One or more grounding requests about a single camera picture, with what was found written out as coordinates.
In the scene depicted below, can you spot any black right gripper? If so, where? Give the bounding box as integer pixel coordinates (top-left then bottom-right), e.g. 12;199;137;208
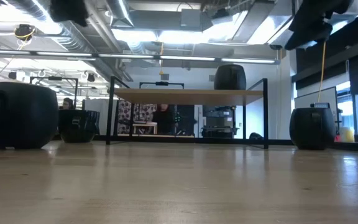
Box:
284;0;354;51

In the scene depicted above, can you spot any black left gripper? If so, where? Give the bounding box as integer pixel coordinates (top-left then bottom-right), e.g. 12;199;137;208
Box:
48;0;90;27

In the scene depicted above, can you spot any black mug green inside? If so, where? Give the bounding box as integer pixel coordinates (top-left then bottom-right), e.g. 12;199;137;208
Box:
289;107;337;151

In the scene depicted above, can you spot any long ceiling light bar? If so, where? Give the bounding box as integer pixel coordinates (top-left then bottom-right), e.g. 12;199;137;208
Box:
0;48;281;65

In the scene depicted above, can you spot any person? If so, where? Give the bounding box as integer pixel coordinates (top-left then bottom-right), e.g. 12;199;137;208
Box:
152;104;177;135
59;97;75;110

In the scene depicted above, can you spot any black mug orange-red inside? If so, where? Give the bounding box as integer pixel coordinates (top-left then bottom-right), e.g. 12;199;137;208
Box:
213;64;247;91

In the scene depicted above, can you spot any patterned partition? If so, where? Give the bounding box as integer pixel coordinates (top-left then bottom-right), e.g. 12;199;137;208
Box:
116;99;158;135

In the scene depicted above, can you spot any yellow container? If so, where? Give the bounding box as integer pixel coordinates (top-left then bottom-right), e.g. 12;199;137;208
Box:
339;126;356;143

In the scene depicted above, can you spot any small light wooden table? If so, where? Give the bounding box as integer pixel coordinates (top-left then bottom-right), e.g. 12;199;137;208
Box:
132;123;158;135

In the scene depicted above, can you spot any black equipment cart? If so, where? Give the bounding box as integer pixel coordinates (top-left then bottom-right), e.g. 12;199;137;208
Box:
201;105;239;139

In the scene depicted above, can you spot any silver ribbed ventilation duct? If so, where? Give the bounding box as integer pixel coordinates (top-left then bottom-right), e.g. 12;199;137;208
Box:
4;0;134;82

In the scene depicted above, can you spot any thin yellow cable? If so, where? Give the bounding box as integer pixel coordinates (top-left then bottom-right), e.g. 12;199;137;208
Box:
158;42;165;75
317;40;328;103

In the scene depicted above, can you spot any black yellow ceiling cable reel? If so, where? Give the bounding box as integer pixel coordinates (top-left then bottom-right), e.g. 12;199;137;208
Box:
13;24;37;42

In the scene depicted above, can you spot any black metal rack frame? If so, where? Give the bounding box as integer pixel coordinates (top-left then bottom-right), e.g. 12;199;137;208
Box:
139;81;185;90

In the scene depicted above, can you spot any wooden shelf black metal frame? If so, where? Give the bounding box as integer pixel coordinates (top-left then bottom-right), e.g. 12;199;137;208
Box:
106;76;269;149

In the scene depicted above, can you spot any black aluminium rig frame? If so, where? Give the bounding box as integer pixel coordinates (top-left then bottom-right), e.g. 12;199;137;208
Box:
52;134;358;154

